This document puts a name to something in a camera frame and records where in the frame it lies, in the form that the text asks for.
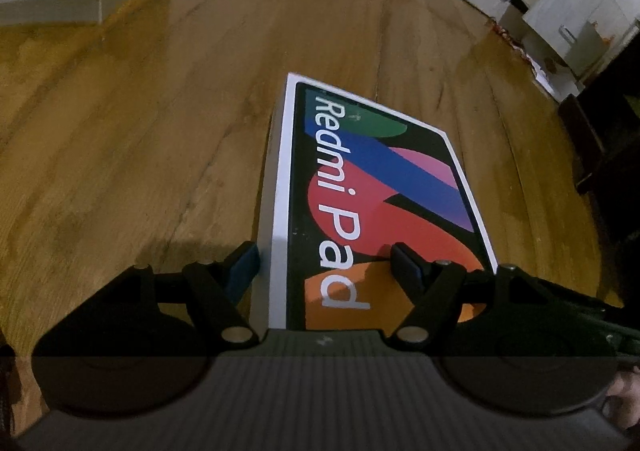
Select white paper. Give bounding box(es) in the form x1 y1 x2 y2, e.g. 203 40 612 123
530 60 563 98

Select dark wooden chair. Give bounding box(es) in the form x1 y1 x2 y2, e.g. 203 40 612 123
559 21 640 244

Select Redmi Pad tablet box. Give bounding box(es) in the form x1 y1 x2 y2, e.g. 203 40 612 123
251 72 499 332

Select red wrappers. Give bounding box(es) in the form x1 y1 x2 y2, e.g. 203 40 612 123
492 20 532 62

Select open white drawer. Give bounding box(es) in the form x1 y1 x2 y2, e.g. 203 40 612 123
500 0 608 79

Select person's right hand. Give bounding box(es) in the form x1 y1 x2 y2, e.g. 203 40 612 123
605 367 640 432

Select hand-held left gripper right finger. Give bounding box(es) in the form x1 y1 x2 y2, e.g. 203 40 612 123
390 242 566 349

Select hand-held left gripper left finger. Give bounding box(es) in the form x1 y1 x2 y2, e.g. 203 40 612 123
75 241 262 344

